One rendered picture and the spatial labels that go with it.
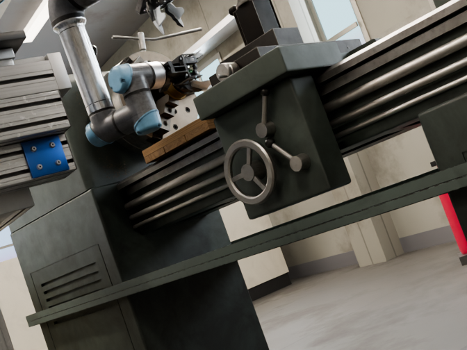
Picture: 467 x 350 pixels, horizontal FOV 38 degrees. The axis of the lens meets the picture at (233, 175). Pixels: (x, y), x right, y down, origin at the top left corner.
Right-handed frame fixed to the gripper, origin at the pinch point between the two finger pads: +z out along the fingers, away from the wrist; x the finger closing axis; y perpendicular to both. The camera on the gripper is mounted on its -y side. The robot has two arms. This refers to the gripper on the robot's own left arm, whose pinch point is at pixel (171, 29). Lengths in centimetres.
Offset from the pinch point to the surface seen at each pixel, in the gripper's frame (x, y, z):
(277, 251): 250, -255, 163
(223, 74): -57, 62, 27
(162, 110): -32.9, 11.3, 24.8
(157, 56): -18.5, 6.1, 7.9
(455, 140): -60, 107, 61
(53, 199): -56, -32, 32
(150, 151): -48, 14, 34
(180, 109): -21.2, 6.1, 26.6
